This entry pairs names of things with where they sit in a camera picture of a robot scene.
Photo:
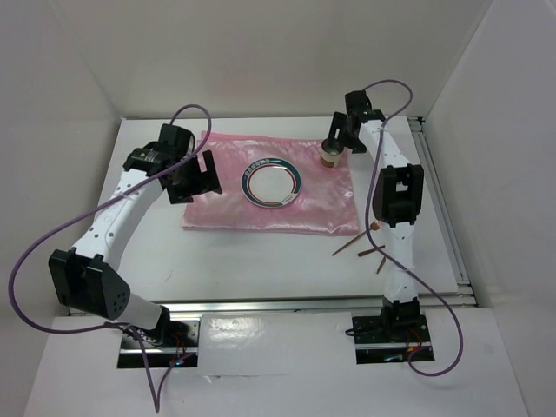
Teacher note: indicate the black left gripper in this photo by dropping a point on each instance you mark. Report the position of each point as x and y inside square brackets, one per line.
[205, 182]

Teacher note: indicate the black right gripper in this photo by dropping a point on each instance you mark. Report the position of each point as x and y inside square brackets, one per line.
[340, 121]

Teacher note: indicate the metal cup brown sleeve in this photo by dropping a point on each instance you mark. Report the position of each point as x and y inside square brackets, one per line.
[330, 157]

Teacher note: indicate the pink rose satin placemat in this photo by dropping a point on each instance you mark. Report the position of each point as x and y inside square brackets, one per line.
[325, 205]

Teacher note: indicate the white plate green red rim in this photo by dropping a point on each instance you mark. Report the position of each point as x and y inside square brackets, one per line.
[271, 183]

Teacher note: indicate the copper knife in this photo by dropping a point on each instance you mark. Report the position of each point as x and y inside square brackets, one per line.
[381, 265]

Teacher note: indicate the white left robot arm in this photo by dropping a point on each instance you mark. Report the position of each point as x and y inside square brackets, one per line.
[86, 276]

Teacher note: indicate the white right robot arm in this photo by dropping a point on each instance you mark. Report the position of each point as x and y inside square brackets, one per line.
[395, 199]

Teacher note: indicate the aluminium side rail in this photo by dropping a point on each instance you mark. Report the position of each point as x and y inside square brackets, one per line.
[438, 191]

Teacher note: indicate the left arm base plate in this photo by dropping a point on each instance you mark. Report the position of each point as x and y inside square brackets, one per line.
[180, 348]

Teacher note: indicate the aluminium front rail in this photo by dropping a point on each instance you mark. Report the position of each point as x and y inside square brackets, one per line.
[465, 299]

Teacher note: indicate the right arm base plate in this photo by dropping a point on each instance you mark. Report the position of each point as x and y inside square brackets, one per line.
[375, 345]

